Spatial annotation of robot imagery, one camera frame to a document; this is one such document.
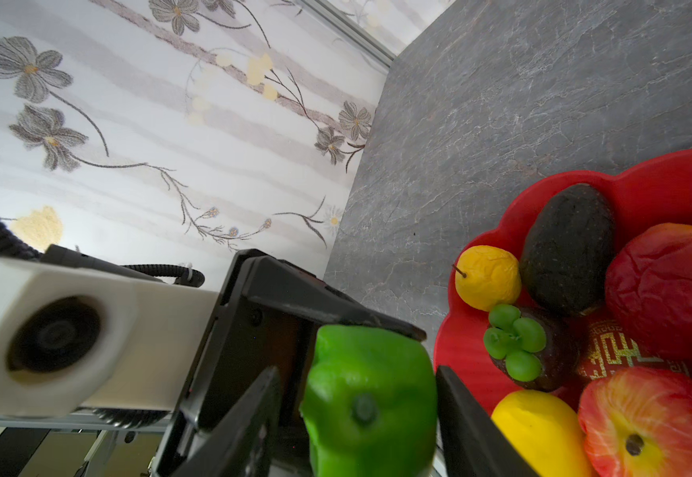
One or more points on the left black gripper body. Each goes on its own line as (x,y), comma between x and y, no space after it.
(267,315)

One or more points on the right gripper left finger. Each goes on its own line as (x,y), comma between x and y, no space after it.
(242,443)

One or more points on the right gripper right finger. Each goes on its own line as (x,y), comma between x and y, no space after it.
(472,444)

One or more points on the yellow lemon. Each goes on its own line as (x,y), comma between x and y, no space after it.
(545,431)

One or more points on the green lime fruit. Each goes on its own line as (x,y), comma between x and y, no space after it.
(369,404)

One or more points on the red apple fruit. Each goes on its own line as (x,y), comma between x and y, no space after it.
(638,422)

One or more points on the dark avocado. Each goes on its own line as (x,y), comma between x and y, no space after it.
(567,252)

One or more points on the dark red pomegranate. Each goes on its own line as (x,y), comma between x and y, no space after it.
(648,289)

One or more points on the red flower-shaped fruit bowl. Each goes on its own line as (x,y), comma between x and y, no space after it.
(656,191)

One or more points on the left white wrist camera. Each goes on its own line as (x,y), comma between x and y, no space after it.
(72,338)

